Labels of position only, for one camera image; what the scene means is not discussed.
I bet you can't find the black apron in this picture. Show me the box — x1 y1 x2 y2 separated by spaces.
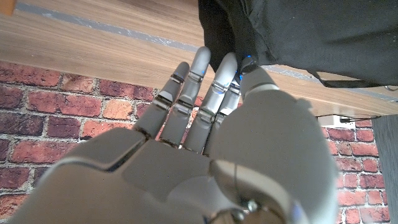
198 0 398 89

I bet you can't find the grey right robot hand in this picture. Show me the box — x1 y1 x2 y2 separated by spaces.
9 45 340 224

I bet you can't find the red brick printed backdrop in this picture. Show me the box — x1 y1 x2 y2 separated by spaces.
0 60 392 224

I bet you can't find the orange wooden block with holes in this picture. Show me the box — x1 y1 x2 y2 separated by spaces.
0 0 16 16

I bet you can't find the white power strip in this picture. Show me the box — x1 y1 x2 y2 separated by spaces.
317 114 357 130

